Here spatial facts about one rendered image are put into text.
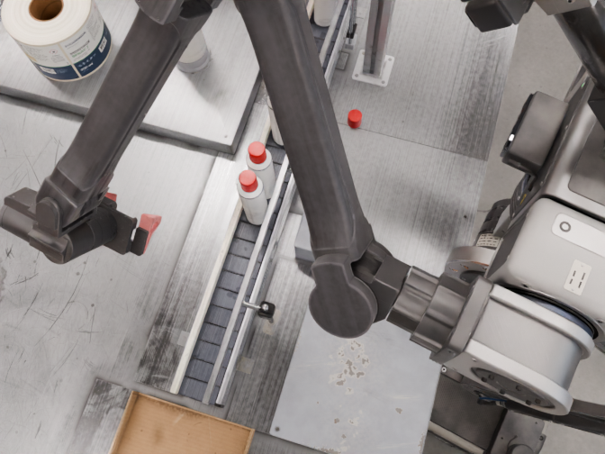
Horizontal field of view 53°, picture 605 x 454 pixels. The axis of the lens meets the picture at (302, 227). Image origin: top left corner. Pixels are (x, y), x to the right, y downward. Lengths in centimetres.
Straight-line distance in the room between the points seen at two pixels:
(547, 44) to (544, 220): 211
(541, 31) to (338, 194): 221
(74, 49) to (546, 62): 186
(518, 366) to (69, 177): 57
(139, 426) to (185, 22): 91
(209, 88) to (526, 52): 157
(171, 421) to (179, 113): 69
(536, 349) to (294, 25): 40
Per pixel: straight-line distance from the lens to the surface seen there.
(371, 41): 144
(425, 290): 68
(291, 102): 63
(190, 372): 129
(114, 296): 141
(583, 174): 72
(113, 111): 75
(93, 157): 80
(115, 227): 98
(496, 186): 240
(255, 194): 118
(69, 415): 140
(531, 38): 276
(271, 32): 62
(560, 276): 67
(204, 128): 144
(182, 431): 133
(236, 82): 149
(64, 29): 150
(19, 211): 95
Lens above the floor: 213
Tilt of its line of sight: 71 degrees down
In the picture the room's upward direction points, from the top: 5 degrees counter-clockwise
